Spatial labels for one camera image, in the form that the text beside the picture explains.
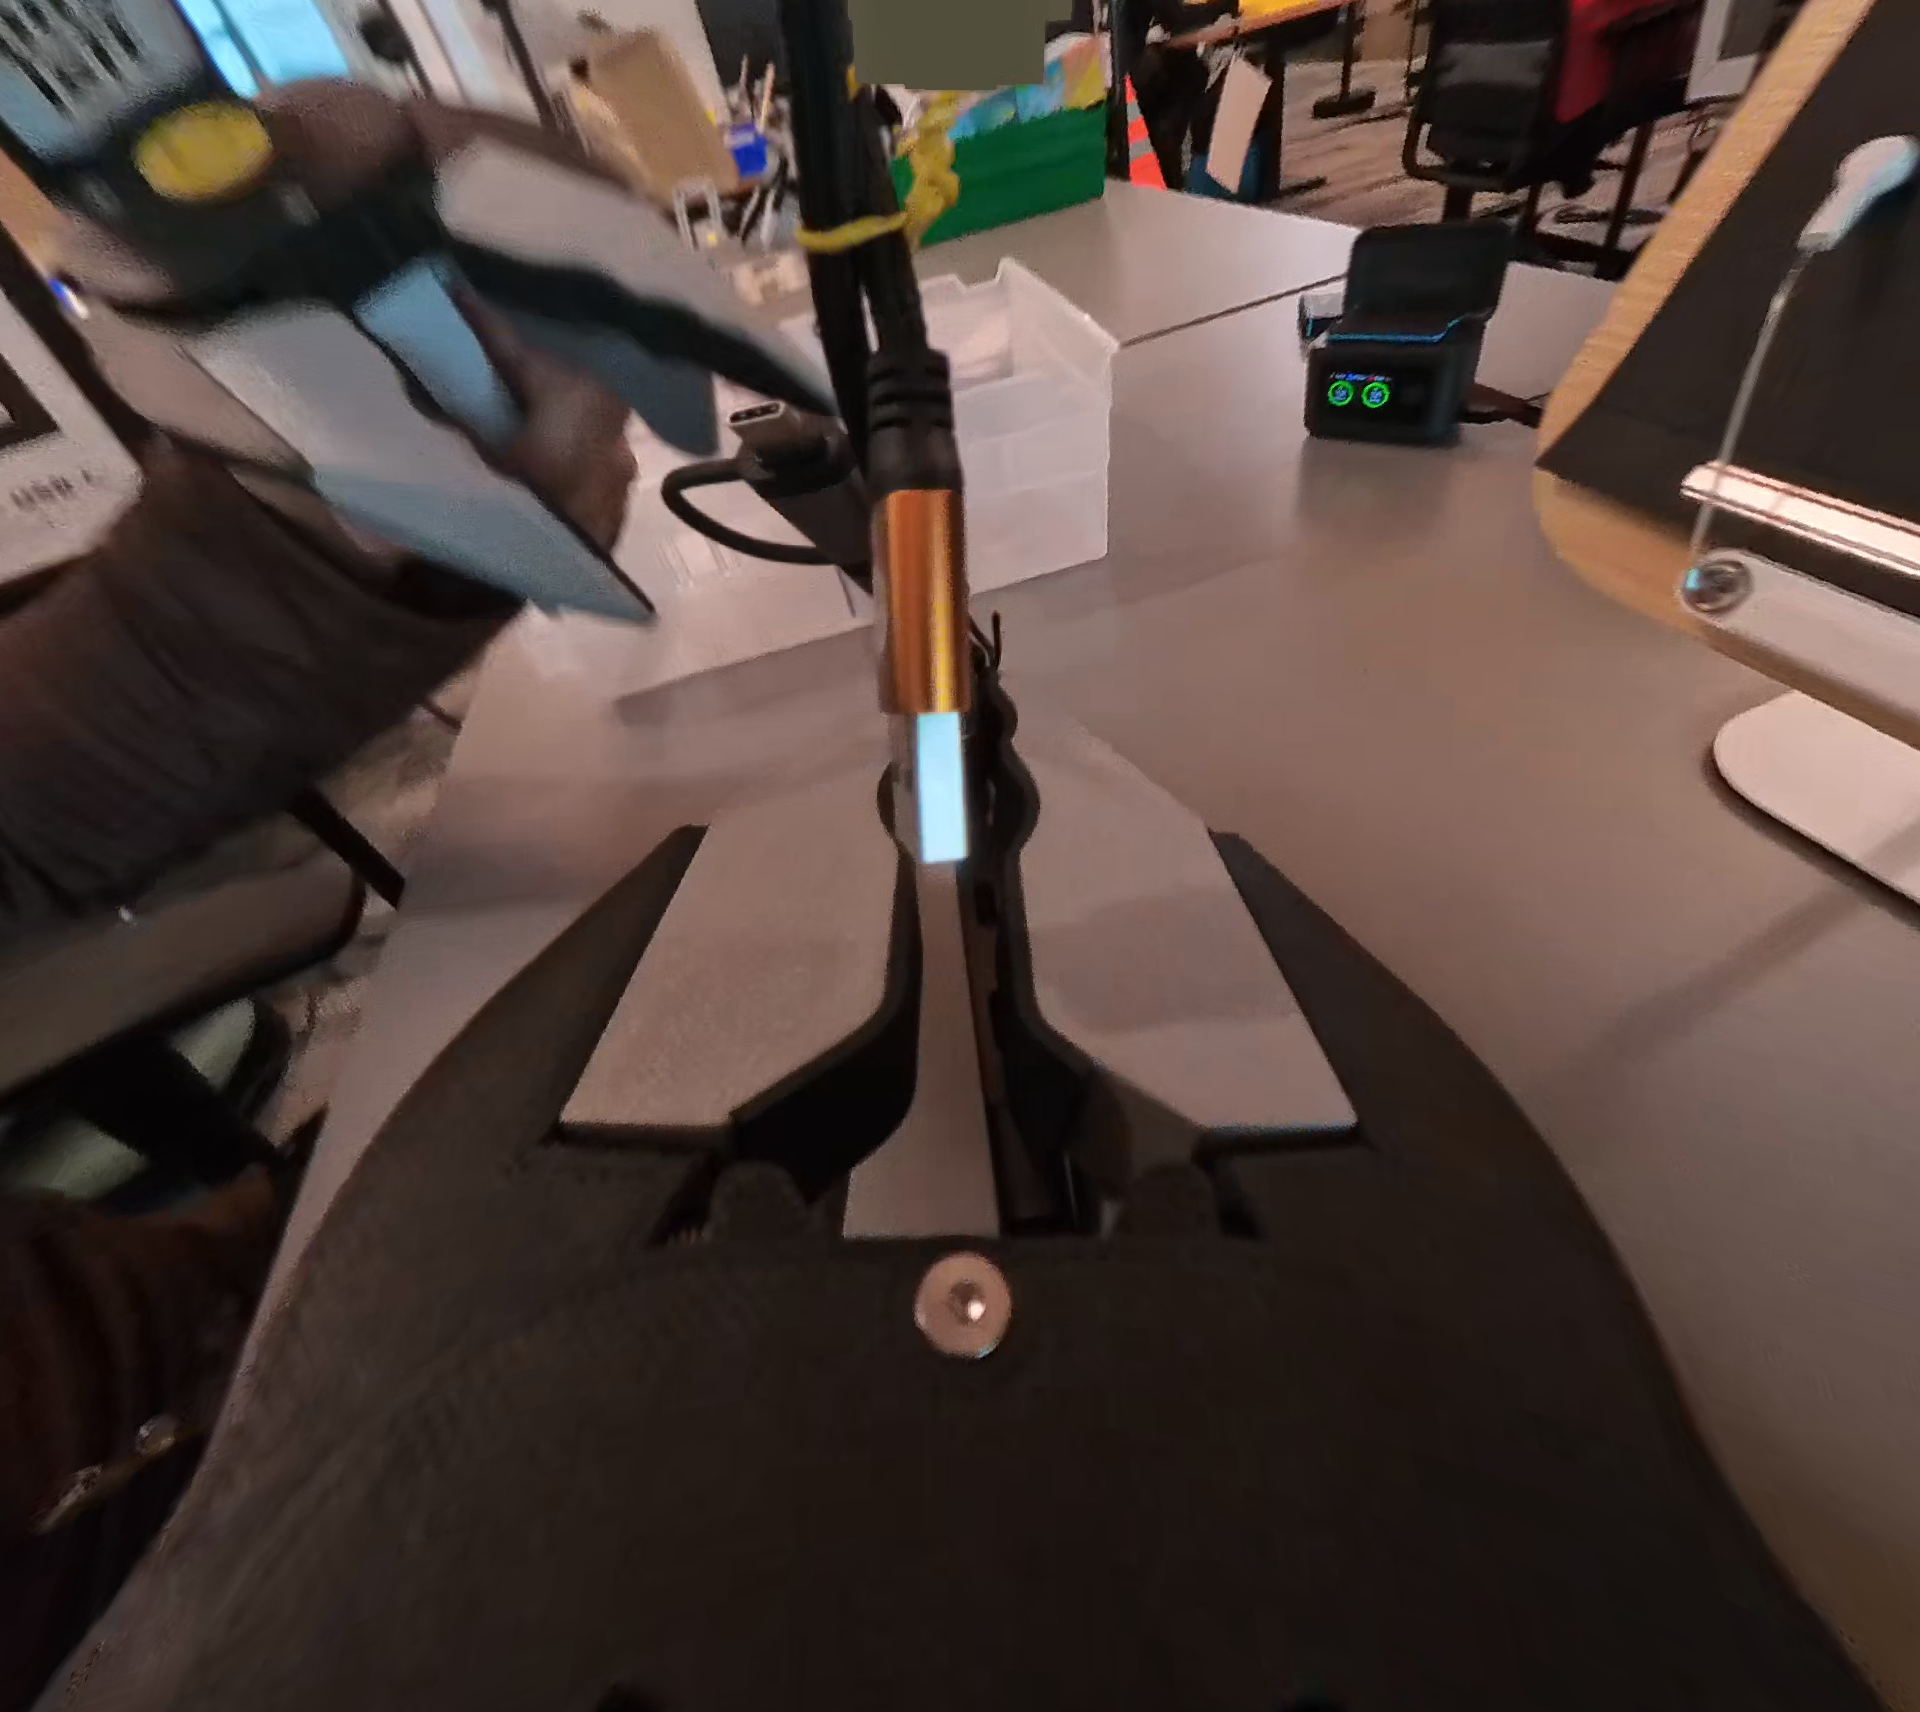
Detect computer monitor with silver stand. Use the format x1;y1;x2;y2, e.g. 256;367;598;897
1532;0;1920;911

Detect black office chair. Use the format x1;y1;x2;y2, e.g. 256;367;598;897
1402;0;1650;246

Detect green plastic bin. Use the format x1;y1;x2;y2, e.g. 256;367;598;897
892;84;1110;246

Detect clear plastic bin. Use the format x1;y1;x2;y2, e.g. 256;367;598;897
614;259;1120;701

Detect person's left forearm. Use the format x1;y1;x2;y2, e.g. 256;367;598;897
0;452;526;935

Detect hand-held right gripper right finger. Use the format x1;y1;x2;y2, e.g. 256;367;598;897
979;691;1361;1213

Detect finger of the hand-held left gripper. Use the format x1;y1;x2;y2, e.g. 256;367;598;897
183;259;659;622
438;141;841;466

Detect black cable with orange plug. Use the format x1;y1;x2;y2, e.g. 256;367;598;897
743;0;1089;1234

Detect grey usb-c adapter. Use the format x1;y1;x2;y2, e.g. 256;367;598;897
659;393;880;588

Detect black charging case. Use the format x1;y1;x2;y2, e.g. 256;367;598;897
1296;218;1517;446

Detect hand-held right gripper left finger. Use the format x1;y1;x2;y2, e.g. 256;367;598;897
556;751;924;1203

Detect white-tipped thin wire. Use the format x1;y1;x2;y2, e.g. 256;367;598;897
1685;135;1920;611

